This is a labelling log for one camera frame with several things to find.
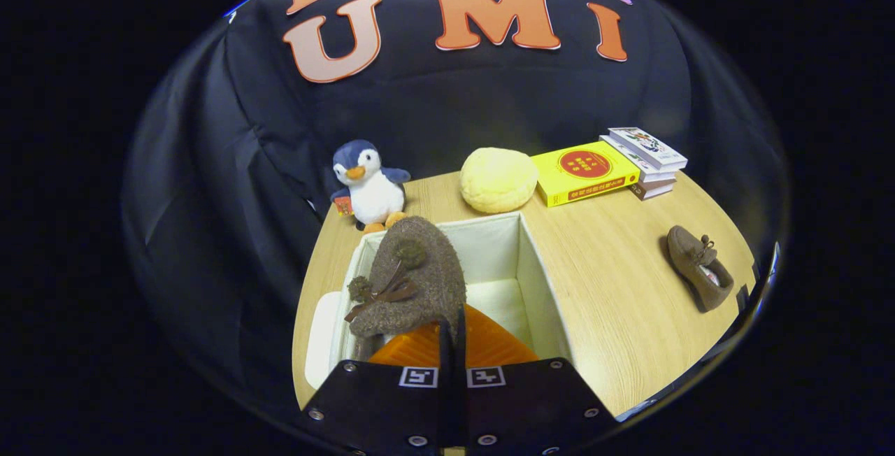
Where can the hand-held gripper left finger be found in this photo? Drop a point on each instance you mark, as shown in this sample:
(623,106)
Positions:
(377,407)

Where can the brown fuzzy shoe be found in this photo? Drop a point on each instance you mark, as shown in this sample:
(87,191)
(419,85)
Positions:
(689,257)
(419,281)

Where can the black table clamp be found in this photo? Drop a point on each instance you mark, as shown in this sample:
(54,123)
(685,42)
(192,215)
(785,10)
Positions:
(742,297)

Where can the pale pink book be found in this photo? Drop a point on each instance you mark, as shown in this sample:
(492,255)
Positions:
(654,189)

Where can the yellow book with red circle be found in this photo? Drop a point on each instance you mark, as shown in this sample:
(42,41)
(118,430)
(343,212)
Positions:
(584,166)

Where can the beige fabric storage box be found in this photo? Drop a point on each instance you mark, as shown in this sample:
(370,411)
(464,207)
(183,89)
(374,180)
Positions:
(503,246)

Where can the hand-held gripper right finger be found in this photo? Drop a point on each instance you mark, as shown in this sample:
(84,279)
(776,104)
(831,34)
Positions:
(531,407)

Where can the yellow round plush bun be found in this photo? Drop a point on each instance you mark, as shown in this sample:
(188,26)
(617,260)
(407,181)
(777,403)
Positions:
(498,180)

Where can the black backdrop cloth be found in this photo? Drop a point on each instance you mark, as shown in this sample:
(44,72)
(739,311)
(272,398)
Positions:
(489,99)

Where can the penguin plush toy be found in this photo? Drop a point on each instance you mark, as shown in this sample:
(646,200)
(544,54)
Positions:
(374,194)

